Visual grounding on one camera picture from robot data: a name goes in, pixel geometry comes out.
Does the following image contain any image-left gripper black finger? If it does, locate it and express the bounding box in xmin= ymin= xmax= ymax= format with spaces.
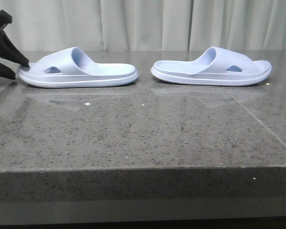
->
xmin=0 ymin=63 xmax=16 ymax=80
xmin=0 ymin=31 xmax=29 ymax=67

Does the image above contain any light blue slipper image-left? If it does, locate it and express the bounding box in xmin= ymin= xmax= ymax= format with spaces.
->
xmin=18 ymin=47 xmax=138 ymax=88

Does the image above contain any light blue slipper image-right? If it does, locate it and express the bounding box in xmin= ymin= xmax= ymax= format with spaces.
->
xmin=151 ymin=46 xmax=272 ymax=86

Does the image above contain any pale green curtain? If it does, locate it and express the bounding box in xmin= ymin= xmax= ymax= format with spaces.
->
xmin=0 ymin=0 xmax=286 ymax=51

